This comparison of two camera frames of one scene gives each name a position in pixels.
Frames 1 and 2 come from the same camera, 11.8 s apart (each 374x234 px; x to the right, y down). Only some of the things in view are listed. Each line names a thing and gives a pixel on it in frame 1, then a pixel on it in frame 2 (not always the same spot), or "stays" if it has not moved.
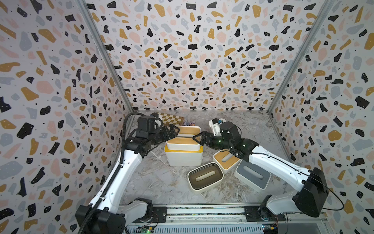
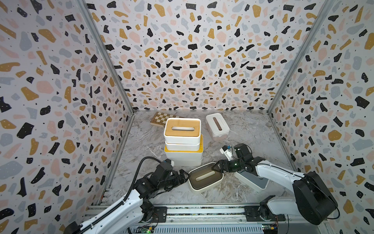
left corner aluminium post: (87, 12) stays
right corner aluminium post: (306, 46) stays
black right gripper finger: (205, 136) → (221, 161)
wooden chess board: (168, 119) → (159, 118)
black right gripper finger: (201, 142) → (216, 168)
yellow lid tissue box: (183, 155) stays
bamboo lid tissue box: (228, 161) → (182, 130)
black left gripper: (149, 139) → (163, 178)
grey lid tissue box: (252, 176) stays
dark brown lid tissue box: (205, 177) stays
